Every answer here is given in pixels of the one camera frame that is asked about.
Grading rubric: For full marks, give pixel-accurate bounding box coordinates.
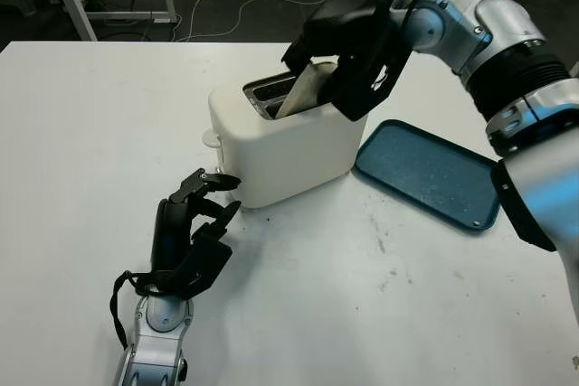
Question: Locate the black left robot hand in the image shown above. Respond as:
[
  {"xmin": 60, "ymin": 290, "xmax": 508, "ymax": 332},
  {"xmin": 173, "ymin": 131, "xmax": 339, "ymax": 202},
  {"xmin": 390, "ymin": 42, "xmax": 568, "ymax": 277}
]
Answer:
[{"xmin": 148, "ymin": 168, "xmax": 243, "ymax": 275}]

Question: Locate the white toaster lever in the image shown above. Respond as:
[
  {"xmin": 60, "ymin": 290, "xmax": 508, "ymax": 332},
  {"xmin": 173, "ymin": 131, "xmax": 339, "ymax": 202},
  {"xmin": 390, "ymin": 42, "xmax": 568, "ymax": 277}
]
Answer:
[{"xmin": 200, "ymin": 130, "xmax": 223, "ymax": 150}]

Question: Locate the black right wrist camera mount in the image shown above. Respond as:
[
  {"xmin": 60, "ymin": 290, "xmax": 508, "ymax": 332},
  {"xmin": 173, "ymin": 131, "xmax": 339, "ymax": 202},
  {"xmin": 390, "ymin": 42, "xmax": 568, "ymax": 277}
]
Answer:
[{"xmin": 333, "ymin": 0, "xmax": 413, "ymax": 123}]

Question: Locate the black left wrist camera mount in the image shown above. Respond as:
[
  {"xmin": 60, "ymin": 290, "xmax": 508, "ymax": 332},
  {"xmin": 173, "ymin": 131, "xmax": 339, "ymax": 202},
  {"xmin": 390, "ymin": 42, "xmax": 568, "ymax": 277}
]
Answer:
[{"xmin": 133, "ymin": 239, "xmax": 234, "ymax": 301}]

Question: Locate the white cable on floor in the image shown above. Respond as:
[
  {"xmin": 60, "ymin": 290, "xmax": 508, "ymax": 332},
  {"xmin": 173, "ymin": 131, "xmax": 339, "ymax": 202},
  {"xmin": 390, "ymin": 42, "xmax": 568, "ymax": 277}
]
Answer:
[{"xmin": 174, "ymin": 0, "xmax": 335, "ymax": 42}]

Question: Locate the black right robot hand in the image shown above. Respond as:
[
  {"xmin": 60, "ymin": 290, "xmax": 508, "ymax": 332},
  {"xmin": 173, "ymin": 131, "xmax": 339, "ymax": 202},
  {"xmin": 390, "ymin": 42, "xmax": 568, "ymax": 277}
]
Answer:
[{"xmin": 280, "ymin": 0, "xmax": 386, "ymax": 109}]

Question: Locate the blue plastic tray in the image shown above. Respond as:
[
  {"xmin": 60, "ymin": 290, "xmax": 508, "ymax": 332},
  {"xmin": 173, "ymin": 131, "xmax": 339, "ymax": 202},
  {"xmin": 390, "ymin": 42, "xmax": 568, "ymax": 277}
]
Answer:
[{"xmin": 352, "ymin": 118, "xmax": 502, "ymax": 236}]

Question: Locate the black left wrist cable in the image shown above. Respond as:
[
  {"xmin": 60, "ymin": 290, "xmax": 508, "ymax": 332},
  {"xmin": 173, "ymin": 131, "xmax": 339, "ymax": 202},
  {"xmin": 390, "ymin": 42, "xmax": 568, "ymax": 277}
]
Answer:
[{"xmin": 110, "ymin": 270, "xmax": 155, "ymax": 352}]

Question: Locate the white two-slot toaster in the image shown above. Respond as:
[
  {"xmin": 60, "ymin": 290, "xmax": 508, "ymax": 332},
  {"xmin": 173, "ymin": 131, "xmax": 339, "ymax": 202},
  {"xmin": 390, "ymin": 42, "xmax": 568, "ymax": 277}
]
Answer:
[{"xmin": 201, "ymin": 67, "xmax": 370, "ymax": 211}]

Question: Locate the white bread slice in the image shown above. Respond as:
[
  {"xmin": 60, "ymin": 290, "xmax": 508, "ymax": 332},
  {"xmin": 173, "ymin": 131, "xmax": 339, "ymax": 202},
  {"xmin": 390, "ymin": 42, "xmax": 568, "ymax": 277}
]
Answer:
[{"xmin": 275, "ymin": 60, "xmax": 338, "ymax": 118}]

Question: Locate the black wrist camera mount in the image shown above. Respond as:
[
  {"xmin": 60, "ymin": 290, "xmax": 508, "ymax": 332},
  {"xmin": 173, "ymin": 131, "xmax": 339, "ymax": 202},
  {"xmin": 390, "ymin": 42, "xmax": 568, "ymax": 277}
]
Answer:
[
  {"xmin": 333, "ymin": 0, "xmax": 413, "ymax": 123},
  {"xmin": 133, "ymin": 239, "xmax": 234, "ymax": 301}
]

